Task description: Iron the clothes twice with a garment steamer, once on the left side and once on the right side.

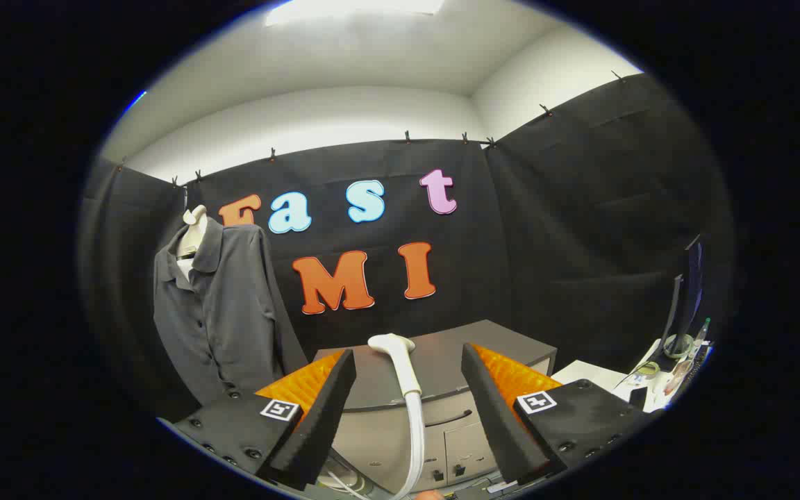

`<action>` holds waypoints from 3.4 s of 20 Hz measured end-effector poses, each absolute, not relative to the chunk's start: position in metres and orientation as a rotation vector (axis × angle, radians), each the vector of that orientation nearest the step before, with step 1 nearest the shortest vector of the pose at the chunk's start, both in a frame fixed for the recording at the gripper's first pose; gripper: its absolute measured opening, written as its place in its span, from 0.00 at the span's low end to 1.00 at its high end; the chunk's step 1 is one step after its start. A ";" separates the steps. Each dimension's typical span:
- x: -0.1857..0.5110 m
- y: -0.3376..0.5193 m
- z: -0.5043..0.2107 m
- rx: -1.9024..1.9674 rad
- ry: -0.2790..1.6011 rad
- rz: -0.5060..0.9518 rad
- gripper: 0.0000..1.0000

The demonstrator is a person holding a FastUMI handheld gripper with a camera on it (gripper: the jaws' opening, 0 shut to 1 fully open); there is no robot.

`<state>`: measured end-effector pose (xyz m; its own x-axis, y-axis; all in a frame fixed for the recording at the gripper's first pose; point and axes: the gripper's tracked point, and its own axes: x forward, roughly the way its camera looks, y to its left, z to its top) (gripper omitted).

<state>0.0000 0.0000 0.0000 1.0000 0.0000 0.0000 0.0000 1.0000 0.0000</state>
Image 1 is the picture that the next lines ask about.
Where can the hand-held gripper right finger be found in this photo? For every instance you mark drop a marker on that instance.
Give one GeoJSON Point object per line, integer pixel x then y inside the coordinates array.
{"type": "Point", "coordinates": [497, 417]}

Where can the grey button shirt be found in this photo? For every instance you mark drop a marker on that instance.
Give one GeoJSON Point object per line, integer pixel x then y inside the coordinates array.
{"type": "Point", "coordinates": [226, 312]}

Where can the grey cabinet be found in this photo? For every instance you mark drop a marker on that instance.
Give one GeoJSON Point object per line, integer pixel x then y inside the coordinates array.
{"type": "Point", "coordinates": [435, 361]}

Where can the computer monitor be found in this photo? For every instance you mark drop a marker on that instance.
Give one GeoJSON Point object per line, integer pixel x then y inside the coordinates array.
{"type": "Point", "coordinates": [693, 278]}

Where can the white side desk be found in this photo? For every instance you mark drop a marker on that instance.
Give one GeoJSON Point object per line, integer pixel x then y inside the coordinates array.
{"type": "Point", "coordinates": [591, 375]}

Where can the ceiling light panel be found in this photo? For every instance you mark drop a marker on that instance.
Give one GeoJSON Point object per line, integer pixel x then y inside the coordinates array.
{"type": "Point", "coordinates": [351, 8]}

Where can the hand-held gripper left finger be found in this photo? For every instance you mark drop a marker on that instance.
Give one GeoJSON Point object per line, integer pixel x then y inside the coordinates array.
{"type": "Point", "coordinates": [320, 423]}

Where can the white mannequin torso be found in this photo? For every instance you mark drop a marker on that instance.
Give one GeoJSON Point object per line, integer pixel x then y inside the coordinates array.
{"type": "Point", "coordinates": [194, 229]}

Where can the white garment steamer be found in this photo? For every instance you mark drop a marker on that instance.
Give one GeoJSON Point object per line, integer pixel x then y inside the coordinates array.
{"type": "Point", "coordinates": [405, 375]}

